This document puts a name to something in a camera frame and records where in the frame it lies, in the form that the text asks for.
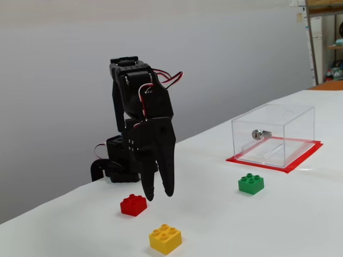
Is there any green lego brick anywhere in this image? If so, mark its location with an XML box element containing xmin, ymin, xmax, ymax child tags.
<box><xmin>237</xmin><ymin>173</ymin><xmax>265</xmax><ymax>196</ymax></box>

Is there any transparent acrylic box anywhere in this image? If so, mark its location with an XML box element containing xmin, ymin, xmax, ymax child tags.
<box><xmin>231</xmin><ymin>104</ymin><xmax>315</xmax><ymax>169</ymax></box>

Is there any metal shelving rack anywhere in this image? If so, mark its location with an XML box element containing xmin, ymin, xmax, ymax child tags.
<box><xmin>304</xmin><ymin>0</ymin><xmax>343</xmax><ymax>86</ymax></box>

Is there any red white black servo cable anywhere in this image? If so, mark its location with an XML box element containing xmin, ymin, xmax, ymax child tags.
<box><xmin>93</xmin><ymin>142</ymin><xmax>108</xmax><ymax>161</ymax></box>
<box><xmin>137</xmin><ymin>69</ymin><xmax>185</xmax><ymax>119</ymax></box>

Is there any black table clamp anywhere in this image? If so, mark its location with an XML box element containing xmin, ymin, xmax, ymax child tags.
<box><xmin>90</xmin><ymin>159</ymin><xmax>126</xmax><ymax>183</ymax></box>

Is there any silver cam lock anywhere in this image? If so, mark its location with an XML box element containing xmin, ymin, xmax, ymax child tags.
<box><xmin>251</xmin><ymin>129</ymin><xmax>272</xmax><ymax>141</ymax></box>

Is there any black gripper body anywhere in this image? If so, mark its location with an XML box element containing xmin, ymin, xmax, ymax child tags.
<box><xmin>125</xmin><ymin>116</ymin><xmax>177</xmax><ymax>162</ymax></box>

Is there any wooden table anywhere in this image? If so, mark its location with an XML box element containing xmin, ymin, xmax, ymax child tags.
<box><xmin>307</xmin><ymin>80</ymin><xmax>343</xmax><ymax>92</ymax></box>

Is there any yellow lego brick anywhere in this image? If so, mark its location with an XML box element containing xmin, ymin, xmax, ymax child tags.
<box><xmin>148</xmin><ymin>224</ymin><xmax>183</xmax><ymax>256</ymax></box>

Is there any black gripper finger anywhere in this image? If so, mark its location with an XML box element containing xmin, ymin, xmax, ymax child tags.
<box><xmin>140</xmin><ymin>157</ymin><xmax>157</xmax><ymax>202</ymax></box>
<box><xmin>156</xmin><ymin>138</ymin><xmax>177</xmax><ymax>198</ymax></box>

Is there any red lego brick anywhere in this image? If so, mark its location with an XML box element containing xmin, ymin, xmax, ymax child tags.
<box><xmin>120</xmin><ymin>194</ymin><xmax>148</xmax><ymax>217</ymax></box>

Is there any white cabinet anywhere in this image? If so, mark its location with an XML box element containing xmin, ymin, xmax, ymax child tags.
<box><xmin>310</xmin><ymin>16</ymin><xmax>325</xmax><ymax>81</ymax></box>

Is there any red tape rectangle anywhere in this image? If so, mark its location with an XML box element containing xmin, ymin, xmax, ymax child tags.
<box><xmin>226</xmin><ymin>136</ymin><xmax>324</xmax><ymax>175</ymax></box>

